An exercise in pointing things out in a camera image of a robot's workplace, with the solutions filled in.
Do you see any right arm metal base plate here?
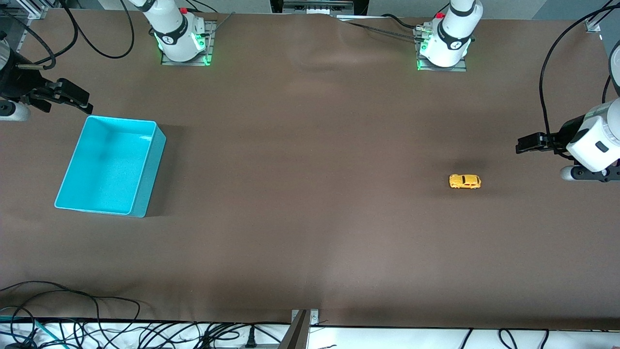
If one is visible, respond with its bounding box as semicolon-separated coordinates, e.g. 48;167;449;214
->
161;20;215;66

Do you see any turquoise plastic bin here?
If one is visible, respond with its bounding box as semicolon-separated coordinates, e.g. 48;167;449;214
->
54;115;167;218

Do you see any grey metal post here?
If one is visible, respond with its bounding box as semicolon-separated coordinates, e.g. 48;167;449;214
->
279;310;310;349

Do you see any silver metal rail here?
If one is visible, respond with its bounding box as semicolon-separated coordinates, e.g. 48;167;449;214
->
282;0;355;15

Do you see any thin grey cable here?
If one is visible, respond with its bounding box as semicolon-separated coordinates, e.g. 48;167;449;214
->
206;12;236;38

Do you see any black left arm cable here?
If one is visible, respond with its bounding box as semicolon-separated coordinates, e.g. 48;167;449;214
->
539;2;620;160

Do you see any small metal mounting bracket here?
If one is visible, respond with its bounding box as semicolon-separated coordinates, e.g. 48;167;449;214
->
292;309;320;326

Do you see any teal cable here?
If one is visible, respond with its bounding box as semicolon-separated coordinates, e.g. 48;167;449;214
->
0;315;51;348

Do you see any yellow beetle toy car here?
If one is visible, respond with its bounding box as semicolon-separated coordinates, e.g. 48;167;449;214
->
449;174;482;190

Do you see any black base cable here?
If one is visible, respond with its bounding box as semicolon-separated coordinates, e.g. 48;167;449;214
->
339;14;427;40

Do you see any long looping black cable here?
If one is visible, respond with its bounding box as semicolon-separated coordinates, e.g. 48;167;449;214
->
0;281;141;336

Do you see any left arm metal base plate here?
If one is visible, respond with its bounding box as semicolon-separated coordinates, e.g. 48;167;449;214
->
417;27;468;72

